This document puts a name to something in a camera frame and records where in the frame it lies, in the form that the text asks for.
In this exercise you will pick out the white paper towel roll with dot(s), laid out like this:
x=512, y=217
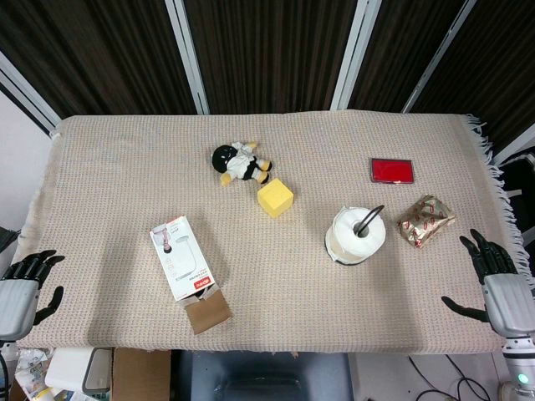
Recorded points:
x=372, y=238

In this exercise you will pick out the beige woven tablecloth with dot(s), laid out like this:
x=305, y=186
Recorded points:
x=125, y=175

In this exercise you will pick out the yellow foam cube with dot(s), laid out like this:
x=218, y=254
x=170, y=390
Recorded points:
x=276, y=198

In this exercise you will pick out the brown cardboard box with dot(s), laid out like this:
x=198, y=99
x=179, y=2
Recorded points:
x=140, y=374

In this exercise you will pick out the grey black left robot hand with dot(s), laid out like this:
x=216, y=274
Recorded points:
x=16, y=301

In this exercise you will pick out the dark blue chair seat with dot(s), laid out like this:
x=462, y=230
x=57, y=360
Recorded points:
x=263, y=376

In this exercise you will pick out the grey black right robot hand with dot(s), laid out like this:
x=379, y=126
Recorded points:
x=507, y=301

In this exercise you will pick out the white partition frame post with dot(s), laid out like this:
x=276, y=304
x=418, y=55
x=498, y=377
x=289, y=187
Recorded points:
x=355, y=54
x=439, y=58
x=188, y=54
x=25, y=89
x=516, y=148

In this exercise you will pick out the gold wrapped package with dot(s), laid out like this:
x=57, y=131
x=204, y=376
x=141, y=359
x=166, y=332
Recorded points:
x=424, y=223

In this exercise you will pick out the white lamp carton box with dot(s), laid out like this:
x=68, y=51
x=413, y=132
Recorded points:
x=179, y=255

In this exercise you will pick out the red ink pad case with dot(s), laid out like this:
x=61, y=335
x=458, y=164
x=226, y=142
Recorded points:
x=392, y=170

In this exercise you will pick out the white plastic container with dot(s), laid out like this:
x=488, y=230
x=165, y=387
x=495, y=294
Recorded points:
x=67, y=369

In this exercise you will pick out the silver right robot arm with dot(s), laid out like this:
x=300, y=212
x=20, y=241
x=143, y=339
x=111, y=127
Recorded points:
x=520, y=361

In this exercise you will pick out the black white plush doll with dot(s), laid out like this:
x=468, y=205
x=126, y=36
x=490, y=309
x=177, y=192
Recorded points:
x=240, y=162

